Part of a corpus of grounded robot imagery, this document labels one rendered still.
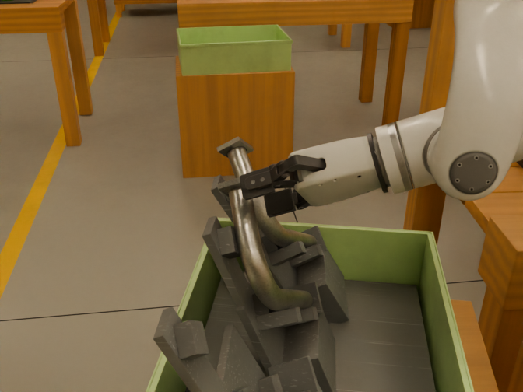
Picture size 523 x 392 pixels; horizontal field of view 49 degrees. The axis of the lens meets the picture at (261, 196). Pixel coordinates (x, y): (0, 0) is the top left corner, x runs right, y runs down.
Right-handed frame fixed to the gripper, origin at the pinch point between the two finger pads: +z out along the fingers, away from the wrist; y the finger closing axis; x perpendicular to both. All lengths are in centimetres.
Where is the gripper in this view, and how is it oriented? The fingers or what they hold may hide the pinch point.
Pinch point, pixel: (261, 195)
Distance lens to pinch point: 73.4
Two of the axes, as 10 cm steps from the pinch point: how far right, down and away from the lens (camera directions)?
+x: 1.7, 9.3, -3.3
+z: -9.3, 2.6, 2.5
